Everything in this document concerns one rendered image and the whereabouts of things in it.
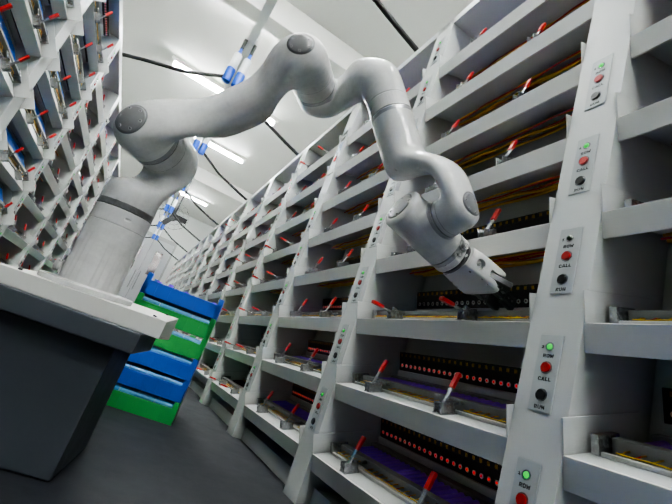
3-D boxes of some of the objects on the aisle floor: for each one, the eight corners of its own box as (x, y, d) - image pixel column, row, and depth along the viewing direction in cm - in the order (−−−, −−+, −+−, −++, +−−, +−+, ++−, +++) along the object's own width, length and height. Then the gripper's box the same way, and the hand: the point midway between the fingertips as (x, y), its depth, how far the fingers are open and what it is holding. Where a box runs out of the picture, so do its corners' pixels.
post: (231, 436, 173) (362, 98, 225) (226, 431, 182) (354, 105, 233) (275, 449, 181) (392, 118, 232) (268, 443, 189) (383, 125, 240)
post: (515, 743, 50) (662, -166, 101) (458, 682, 58) (621, -129, 109) (616, 743, 57) (705, -105, 108) (553, 688, 65) (663, -75, 117)
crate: (85, 398, 147) (97, 375, 149) (100, 392, 166) (110, 372, 168) (170, 425, 152) (180, 403, 154) (175, 417, 171) (183, 397, 173)
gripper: (417, 272, 92) (471, 320, 98) (474, 265, 78) (533, 322, 83) (431, 245, 95) (483, 293, 100) (489, 234, 80) (545, 290, 86)
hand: (500, 301), depth 91 cm, fingers open, 3 cm apart
